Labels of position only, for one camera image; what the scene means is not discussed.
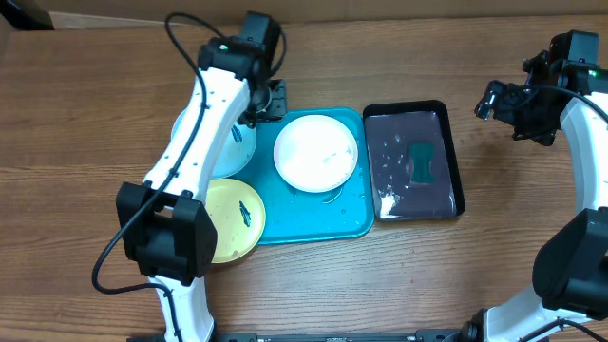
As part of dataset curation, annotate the brown cardboard backdrop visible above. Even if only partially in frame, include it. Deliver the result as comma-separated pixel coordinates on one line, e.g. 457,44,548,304
36,0,607,25

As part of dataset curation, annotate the green sponge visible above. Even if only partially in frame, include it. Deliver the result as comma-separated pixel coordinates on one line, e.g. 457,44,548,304
409,142,435,184

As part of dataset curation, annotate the yellow plate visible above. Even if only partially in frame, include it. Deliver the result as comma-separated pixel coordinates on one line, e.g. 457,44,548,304
205,179,266,264

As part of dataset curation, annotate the white plate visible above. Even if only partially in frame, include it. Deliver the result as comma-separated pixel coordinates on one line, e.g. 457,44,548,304
273,115,358,193

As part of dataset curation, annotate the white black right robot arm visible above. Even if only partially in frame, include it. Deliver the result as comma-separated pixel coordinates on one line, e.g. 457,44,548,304
449,50,607,341

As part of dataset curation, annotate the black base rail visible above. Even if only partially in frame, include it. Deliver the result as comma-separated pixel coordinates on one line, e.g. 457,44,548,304
126,328,476,342

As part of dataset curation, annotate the teal plastic tray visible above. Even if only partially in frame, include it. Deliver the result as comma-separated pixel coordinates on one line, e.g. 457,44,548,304
234,107,375,245

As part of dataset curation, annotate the light blue plate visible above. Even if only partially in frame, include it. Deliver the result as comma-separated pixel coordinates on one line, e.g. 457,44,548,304
161,109,257,180

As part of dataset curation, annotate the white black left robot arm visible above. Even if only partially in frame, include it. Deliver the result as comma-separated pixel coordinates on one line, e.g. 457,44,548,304
108,34,280,341

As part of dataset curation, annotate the black plastic tray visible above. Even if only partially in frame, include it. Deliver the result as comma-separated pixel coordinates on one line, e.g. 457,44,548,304
363,100,466,221

